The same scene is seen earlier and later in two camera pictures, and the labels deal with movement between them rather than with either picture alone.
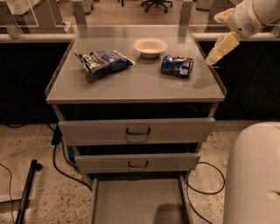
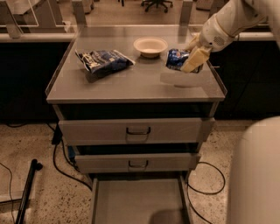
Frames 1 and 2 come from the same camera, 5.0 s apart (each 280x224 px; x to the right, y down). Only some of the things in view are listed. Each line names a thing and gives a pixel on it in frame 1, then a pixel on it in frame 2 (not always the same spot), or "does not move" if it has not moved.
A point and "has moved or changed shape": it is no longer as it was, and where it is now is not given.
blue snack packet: (177, 66) has moved or changed shape
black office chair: (164, 3) does not move
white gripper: (244, 17) to (213, 34)
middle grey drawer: (136, 163) does not move
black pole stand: (34, 166) does not move
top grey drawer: (135, 130) does not move
